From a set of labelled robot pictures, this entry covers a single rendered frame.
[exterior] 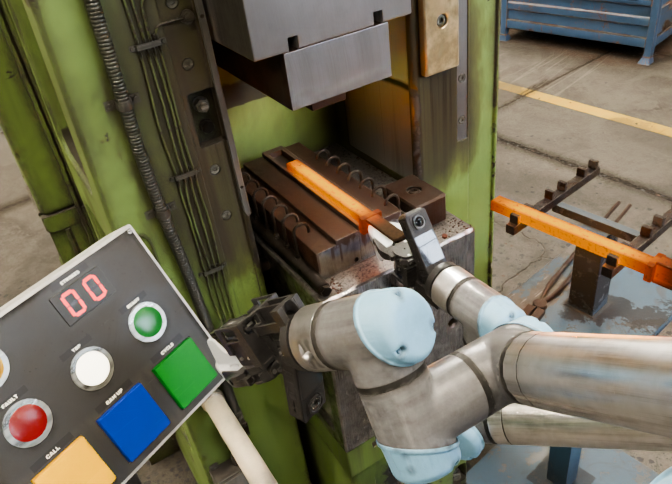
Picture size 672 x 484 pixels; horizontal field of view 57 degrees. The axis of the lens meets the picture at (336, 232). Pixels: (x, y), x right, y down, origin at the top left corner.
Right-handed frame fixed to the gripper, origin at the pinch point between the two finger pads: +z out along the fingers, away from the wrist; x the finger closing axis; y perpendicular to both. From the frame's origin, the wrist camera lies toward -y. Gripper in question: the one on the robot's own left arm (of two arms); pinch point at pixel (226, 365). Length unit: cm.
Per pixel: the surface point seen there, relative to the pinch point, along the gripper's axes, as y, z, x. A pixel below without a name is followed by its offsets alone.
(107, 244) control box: 21.9, 10.7, -0.4
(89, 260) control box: 21.3, 10.7, 3.1
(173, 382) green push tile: 0.2, 10.2, 3.1
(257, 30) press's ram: 37.5, -7.5, -29.7
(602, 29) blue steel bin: -31, 85, -421
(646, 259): -28, -30, -62
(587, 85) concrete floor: -53, 88, -366
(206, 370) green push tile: -1.7, 10.3, -2.1
